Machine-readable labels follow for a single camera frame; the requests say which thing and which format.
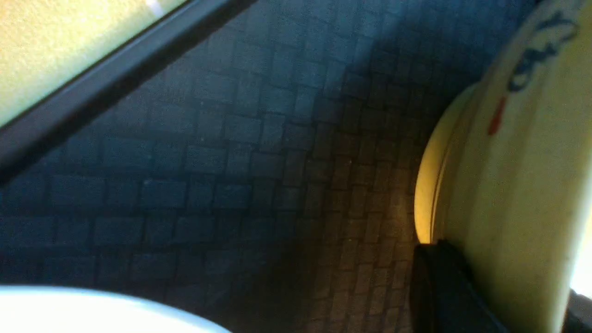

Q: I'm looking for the beige noodle bowl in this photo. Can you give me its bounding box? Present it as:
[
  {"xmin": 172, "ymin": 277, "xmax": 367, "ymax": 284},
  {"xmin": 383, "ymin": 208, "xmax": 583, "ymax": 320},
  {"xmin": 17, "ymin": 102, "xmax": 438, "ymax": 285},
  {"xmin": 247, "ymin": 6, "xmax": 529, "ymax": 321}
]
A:
[{"xmin": 414, "ymin": 0, "xmax": 591, "ymax": 333}]

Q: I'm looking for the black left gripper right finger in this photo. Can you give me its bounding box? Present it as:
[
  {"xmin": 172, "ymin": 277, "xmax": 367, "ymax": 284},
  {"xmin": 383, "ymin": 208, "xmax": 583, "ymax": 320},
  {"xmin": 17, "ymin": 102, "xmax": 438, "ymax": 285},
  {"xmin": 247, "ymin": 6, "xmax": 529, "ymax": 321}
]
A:
[{"xmin": 562, "ymin": 290, "xmax": 592, "ymax": 333}]

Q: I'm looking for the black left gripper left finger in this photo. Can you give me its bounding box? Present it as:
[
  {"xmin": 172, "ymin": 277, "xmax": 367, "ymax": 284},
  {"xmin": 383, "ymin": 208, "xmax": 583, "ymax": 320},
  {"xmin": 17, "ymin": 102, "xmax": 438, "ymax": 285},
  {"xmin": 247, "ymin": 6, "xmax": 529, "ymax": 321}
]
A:
[{"xmin": 410, "ymin": 240, "xmax": 509, "ymax": 333}]

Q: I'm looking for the white square dish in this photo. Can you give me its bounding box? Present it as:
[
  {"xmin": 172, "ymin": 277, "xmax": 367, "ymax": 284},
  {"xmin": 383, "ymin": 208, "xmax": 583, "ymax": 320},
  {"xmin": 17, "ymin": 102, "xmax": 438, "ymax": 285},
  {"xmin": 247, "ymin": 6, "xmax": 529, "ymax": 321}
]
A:
[{"xmin": 0, "ymin": 286, "xmax": 227, "ymax": 333}]

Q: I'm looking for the green checkered tablecloth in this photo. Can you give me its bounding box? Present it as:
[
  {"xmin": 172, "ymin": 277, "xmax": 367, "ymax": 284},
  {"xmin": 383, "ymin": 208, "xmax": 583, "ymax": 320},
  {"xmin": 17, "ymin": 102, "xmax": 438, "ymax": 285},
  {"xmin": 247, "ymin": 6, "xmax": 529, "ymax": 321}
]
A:
[{"xmin": 0, "ymin": 0, "xmax": 182, "ymax": 126}]

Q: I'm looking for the black plastic serving tray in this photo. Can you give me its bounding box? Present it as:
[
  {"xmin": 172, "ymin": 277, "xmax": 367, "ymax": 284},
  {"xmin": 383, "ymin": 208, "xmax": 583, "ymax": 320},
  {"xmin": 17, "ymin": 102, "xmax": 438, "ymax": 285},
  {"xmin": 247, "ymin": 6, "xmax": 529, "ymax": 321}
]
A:
[{"xmin": 1, "ymin": 0, "xmax": 536, "ymax": 333}]

